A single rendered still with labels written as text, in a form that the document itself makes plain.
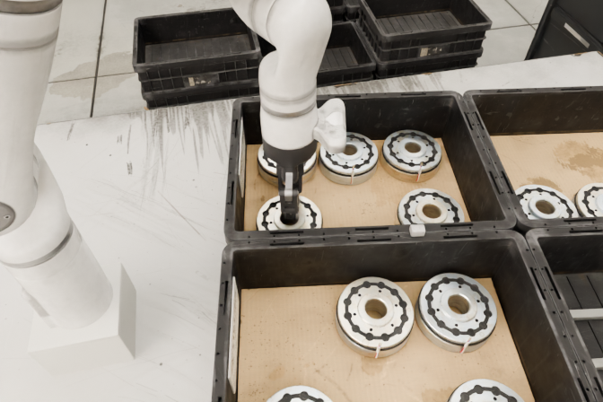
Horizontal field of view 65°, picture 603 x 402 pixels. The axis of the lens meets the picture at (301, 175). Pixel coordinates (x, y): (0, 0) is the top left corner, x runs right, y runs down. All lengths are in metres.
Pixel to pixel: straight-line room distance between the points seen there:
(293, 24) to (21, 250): 0.40
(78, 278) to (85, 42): 2.35
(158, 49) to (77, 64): 1.02
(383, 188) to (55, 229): 0.50
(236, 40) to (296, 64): 1.31
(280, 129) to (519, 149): 0.52
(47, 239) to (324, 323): 0.37
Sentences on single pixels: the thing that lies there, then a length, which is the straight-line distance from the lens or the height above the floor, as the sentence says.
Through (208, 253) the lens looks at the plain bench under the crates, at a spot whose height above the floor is 0.70.
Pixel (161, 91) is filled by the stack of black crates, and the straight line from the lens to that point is 1.63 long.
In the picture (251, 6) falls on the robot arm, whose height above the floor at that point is 1.20.
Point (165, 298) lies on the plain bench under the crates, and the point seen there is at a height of 0.70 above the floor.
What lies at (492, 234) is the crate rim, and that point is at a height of 0.93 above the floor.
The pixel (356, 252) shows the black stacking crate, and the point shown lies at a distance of 0.65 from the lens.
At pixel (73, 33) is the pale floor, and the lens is 3.07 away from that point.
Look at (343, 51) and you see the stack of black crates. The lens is 1.96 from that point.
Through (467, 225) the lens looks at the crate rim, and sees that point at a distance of 0.69.
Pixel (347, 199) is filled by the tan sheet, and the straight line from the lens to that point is 0.81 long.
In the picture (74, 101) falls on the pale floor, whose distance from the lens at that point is 2.54.
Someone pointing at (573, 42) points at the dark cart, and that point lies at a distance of 2.27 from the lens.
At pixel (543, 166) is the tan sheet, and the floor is 0.83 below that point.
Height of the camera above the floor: 1.45
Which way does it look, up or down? 48 degrees down
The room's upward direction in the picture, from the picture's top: straight up
